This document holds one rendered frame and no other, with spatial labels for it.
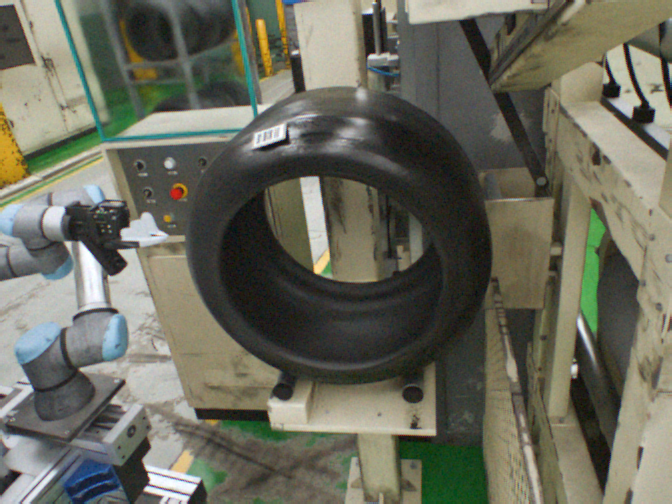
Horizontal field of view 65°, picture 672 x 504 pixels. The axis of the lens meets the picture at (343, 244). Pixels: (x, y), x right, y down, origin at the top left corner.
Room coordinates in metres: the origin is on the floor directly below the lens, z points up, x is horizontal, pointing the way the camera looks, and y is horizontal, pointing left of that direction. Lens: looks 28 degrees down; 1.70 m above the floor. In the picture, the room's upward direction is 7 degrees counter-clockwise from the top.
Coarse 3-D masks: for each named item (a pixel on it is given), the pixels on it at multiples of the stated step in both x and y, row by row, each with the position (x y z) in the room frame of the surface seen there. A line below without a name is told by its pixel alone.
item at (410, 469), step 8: (352, 464) 1.38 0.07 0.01; (408, 464) 1.35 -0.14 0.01; (416, 464) 1.34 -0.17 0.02; (352, 472) 1.35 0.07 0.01; (408, 472) 1.32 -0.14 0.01; (416, 472) 1.31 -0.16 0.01; (352, 480) 1.31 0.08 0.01; (408, 480) 1.28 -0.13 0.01; (416, 480) 1.28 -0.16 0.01; (352, 488) 1.28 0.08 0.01; (360, 488) 1.27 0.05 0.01; (352, 496) 1.25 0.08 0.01; (360, 496) 1.24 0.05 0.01; (408, 496) 1.22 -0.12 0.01; (416, 496) 1.21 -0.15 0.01
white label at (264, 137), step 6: (276, 126) 0.87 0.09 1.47; (282, 126) 0.86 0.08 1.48; (258, 132) 0.87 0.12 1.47; (264, 132) 0.87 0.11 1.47; (270, 132) 0.86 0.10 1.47; (276, 132) 0.85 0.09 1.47; (282, 132) 0.84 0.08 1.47; (258, 138) 0.86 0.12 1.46; (264, 138) 0.85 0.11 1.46; (270, 138) 0.84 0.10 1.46; (276, 138) 0.84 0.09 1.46; (282, 138) 0.83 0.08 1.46; (258, 144) 0.84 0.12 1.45; (264, 144) 0.84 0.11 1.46
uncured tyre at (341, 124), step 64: (256, 128) 0.90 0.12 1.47; (320, 128) 0.84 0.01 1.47; (384, 128) 0.84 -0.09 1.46; (256, 192) 0.84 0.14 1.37; (384, 192) 0.79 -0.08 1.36; (448, 192) 0.80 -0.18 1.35; (192, 256) 0.89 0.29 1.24; (256, 256) 1.14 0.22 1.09; (448, 256) 0.78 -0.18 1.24; (256, 320) 0.99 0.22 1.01; (320, 320) 1.07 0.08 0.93; (384, 320) 1.04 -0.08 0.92; (448, 320) 0.78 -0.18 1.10
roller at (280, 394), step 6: (282, 372) 0.90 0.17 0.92; (276, 378) 0.90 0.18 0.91; (282, 378) 0.88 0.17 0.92; (288, 378) 0.88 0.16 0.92; (294, 378) 0.89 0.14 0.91; (276, 384) 0.87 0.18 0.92; (282, 384) 0.86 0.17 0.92; (288, 384) 0.87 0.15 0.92; (294, 384) 0.88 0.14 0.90; (276, 390) 0.86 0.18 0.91; (282, 390) 0.86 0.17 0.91; (288, 390) 0.86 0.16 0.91; (276, 396) 0.86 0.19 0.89; (282, 396) 0.86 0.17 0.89; (288, 396) 0.86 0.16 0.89
